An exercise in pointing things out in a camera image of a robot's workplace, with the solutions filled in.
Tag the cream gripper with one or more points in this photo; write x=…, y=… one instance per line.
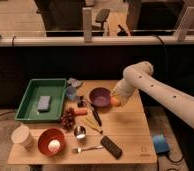
x=122, y=99

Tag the orange apple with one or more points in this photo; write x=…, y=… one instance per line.
x=115, y=102

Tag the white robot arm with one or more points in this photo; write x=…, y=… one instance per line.
x=139, y=76

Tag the blue plastic cup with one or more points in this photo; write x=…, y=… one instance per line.
x=71, y=93

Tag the small metal cup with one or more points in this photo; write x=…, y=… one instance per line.
x=79, y=132

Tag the white paper cup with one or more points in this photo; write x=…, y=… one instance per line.
x=22, y=136

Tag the purple bowl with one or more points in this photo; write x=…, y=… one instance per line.
x=100, y=97

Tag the black marker pen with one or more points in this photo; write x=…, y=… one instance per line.
x=96, y=116

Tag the small dark bottle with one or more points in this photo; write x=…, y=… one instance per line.
x=80, y=102

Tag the yellow banana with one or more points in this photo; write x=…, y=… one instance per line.
x=92, y=124

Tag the orange carrot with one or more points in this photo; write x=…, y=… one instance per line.
x=80, y=112

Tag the black remote control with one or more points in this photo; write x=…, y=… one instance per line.
x=114, y=150

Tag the blue device on floor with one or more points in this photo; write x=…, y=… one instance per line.
x=160, y=144

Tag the bunch of dark grapes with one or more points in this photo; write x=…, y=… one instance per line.
x=68, y=119

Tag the green plastic tray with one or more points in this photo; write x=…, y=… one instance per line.
x=55, y=88

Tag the silver fork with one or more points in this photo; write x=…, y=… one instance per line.
x=80, y=150

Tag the grey blue sponge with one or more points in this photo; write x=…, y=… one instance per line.
x=44, y=103

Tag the red bowl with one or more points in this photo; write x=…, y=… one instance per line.
x=46, y=137

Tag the black office chair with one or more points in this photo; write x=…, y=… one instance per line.
x=100, y=20

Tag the white egg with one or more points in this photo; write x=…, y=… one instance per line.
x=54, y=145

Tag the white horizontal rail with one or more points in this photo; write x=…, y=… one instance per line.
x=95, y=41

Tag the white rail post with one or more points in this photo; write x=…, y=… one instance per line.
x=87, y=24
x=183, y=27

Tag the white right rail post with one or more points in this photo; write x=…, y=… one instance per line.
x=183, y=27

